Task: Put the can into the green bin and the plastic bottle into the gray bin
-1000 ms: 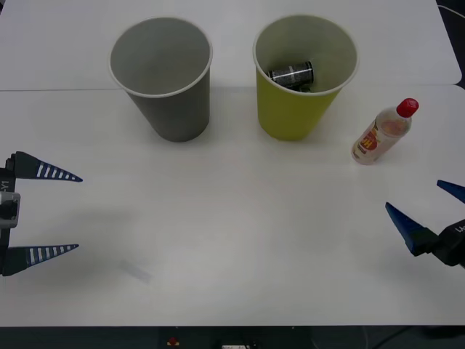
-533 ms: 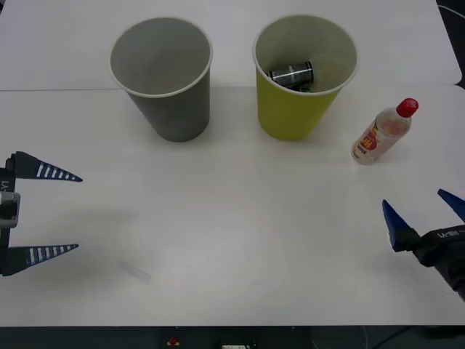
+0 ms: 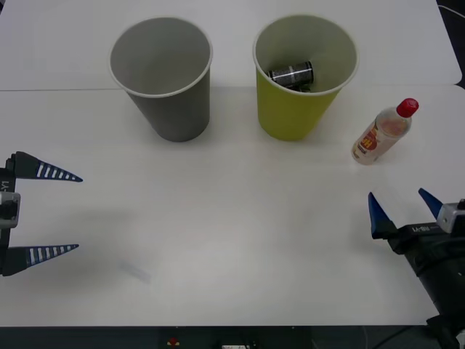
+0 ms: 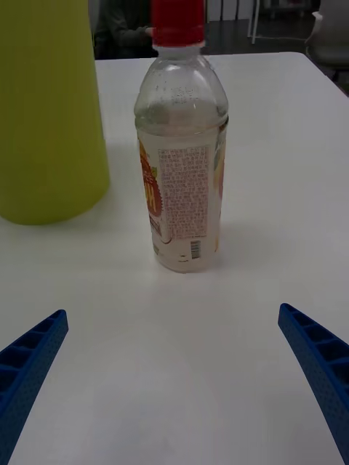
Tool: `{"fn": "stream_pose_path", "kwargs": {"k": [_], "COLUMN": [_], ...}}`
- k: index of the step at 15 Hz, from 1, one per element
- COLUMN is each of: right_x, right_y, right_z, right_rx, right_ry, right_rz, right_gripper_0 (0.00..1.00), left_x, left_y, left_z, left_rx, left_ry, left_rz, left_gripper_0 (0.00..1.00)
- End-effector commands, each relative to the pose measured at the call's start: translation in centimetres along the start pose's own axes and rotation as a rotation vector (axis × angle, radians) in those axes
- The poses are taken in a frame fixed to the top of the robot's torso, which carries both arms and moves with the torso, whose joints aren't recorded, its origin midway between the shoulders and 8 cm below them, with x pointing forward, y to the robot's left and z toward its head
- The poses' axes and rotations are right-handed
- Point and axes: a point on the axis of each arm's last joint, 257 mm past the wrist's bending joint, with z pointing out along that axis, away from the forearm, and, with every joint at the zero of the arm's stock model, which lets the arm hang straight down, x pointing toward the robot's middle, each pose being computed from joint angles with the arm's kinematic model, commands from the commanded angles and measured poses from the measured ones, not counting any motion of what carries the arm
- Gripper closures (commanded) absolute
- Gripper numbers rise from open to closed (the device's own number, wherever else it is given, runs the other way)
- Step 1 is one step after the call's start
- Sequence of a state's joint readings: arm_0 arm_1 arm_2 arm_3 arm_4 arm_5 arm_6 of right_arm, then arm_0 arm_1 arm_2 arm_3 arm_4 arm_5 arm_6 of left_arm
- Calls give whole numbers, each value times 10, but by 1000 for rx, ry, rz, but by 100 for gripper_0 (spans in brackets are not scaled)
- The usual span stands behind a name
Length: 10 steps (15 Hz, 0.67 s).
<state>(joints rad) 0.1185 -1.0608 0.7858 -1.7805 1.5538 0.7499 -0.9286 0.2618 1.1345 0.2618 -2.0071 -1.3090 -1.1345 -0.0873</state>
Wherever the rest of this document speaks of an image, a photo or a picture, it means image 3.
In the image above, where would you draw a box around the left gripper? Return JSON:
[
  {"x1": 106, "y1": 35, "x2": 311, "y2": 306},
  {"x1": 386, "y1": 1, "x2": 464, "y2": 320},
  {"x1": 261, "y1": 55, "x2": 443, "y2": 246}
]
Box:
[{"x1": 0, "y1": 151, "x2": 84, "y2": 278}]

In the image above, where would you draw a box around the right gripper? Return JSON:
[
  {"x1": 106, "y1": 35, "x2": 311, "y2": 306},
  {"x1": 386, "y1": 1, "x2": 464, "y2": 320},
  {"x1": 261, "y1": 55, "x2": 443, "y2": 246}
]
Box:
[{"x1": 368, "y1": 188, "x2": 465, "y2": 276}]

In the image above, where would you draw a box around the clear bottle with red cap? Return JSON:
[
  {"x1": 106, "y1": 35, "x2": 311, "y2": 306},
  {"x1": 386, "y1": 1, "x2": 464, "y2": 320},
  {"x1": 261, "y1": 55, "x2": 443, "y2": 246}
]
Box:
[{"x1": 350, "y1": 97, "x2": 421, "y2": 167}]

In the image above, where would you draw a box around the yellow-green plastic waste bin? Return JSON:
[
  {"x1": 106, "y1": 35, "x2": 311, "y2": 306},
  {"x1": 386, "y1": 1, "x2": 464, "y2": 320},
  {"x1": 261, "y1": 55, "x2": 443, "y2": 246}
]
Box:
[{"x1": 253, "y1": 14, "x2": 360, "y2": 142}]

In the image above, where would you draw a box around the black drink can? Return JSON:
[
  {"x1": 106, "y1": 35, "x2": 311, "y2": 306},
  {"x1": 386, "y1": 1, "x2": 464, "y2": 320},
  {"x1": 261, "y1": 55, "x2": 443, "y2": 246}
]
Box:
[{"x1": 267, "y1": 60, "x2": 315, "y2": 91}]

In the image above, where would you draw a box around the grey plastic waste bin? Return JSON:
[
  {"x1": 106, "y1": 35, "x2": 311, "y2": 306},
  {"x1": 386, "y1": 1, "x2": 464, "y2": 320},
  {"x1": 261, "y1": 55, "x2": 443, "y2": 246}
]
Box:
[{"x1": 108, "y1": 17, "x2": 214, "y2": 143}]

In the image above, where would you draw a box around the thin white cable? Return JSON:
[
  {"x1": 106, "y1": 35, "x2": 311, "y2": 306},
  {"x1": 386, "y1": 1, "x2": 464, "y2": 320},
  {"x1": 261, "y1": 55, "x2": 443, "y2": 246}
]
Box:
[{"x1": 437, "y1": 4, "x2": 465, "y2": 17}]

